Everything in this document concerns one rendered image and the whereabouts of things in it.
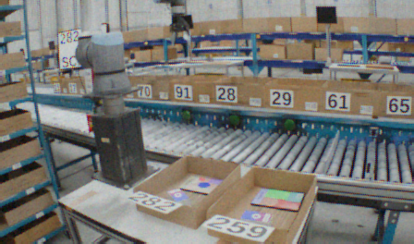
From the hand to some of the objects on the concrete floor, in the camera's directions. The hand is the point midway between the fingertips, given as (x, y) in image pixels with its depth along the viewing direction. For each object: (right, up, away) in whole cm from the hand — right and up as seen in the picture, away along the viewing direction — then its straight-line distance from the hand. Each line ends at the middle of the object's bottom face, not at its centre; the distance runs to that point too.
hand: (181, 44), depth 186 cm
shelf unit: (-134, -151, -17) cm, 202 cm away
